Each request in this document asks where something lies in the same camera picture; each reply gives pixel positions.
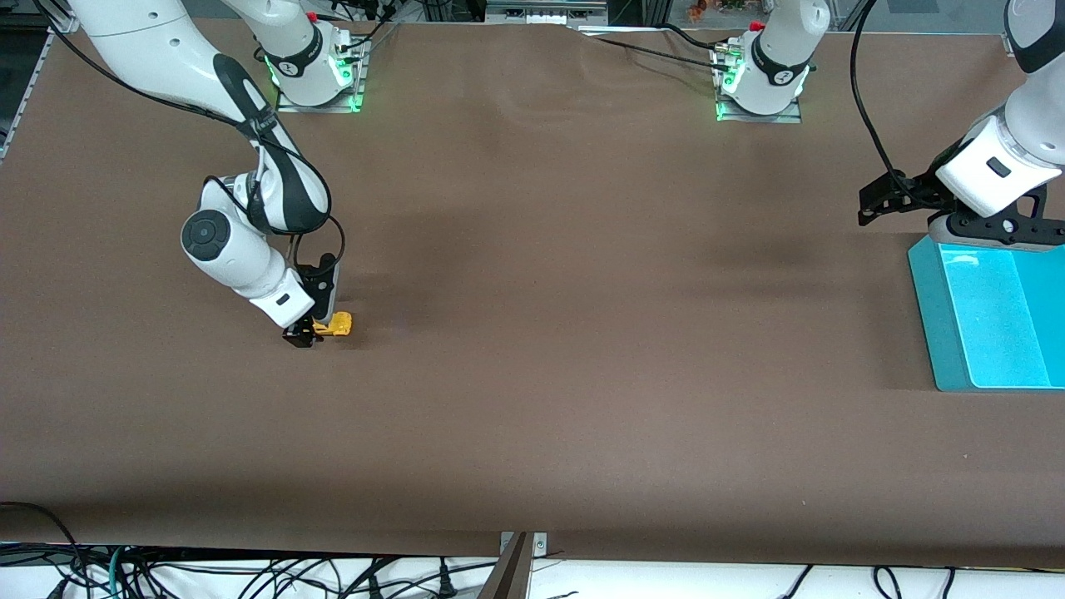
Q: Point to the aluminium frame post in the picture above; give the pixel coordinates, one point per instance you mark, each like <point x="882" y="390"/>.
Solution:
<point x="656" y="10"/>

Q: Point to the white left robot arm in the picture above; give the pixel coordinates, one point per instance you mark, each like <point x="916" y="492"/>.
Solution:
<point x="778" y="66"/>

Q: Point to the metal table corner bracket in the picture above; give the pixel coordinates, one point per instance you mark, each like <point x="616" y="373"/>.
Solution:
<point x="60" y="23"/>
<point x="1008" y="43"/>

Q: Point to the yellow beetle toy car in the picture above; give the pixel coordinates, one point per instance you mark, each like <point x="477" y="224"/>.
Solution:
<point x="339" y="324"/>

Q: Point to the brown table cover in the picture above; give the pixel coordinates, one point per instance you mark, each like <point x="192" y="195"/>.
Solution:
<point x="532" y="374"/>

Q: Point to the small metal edge bracket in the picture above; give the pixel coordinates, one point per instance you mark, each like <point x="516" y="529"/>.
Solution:
<point x="541" y="545"/>

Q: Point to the grey power strip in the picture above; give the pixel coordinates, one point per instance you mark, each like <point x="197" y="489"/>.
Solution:
<point x="541" y="12"/>

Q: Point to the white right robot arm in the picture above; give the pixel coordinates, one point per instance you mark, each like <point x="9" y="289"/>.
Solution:
<point x="150" y="50"/>

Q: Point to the teal plastic bin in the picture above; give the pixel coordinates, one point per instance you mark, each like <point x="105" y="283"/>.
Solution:
<point x="998" y="333"/>

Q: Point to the metal table edge rail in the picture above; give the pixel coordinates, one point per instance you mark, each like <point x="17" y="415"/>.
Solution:
<point x="25" y="91"/>

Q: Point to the orange background object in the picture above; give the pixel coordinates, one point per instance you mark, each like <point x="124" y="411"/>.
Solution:
<point x="697" y="10"/>

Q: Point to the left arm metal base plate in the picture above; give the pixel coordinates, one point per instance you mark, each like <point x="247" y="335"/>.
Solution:
<point x="790" y="116"/>

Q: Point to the dark table support beam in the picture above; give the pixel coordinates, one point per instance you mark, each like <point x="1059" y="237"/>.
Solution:
<point x="509" y="578"/>

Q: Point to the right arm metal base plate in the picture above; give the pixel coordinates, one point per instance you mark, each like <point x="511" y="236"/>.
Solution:
<point x="354" y="98"/>

